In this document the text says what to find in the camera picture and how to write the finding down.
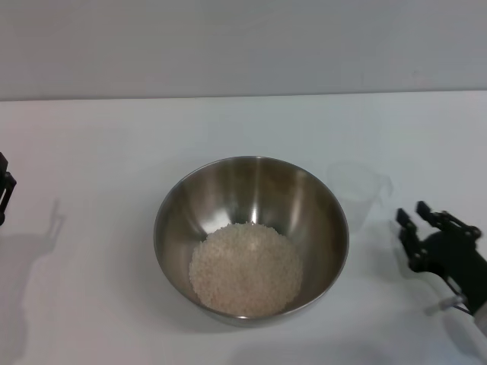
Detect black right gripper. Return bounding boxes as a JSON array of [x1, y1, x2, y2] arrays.
[[396, 201, 487, 317]]

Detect white rice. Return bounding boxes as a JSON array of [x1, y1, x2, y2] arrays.
[[189, 222, 304, 319]]

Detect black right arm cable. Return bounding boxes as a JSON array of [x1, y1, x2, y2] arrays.
[[454, 292, 475, 316]]

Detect clear plastic measuring cup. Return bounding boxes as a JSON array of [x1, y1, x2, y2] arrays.
[[326, 161, 395, 230]]

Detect stainless steel mixing bowl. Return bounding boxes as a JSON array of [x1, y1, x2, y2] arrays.
[[153, 154, 350, 329]]

